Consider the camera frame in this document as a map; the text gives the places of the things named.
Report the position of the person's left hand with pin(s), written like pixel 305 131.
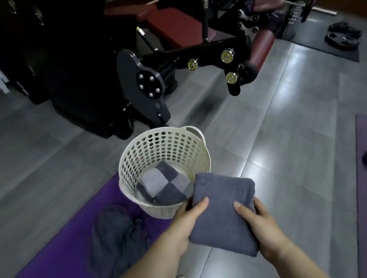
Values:
pixel 188 225

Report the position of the person's right hand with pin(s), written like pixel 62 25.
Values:
pixel 268 230

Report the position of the dark grey tagged towel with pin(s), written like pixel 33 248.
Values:
pixel 166 169
pixel 220 207
pixel 170 196

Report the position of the light grey tagged towel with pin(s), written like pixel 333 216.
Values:
pixel 180 182

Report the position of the whitish grey towel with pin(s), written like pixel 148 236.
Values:
pixel 154 182

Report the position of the white perforated laundry basket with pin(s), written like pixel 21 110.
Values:
pixel 132 164

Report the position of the red padded gym machine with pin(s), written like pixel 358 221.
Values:
pixel 212 50

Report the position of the black floor mat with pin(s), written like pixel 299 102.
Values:
pixel 309 38

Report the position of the dark red machine pad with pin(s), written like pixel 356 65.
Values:
pixel 174 24

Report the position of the stack of black weight plates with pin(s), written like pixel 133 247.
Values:
pixel 342 36

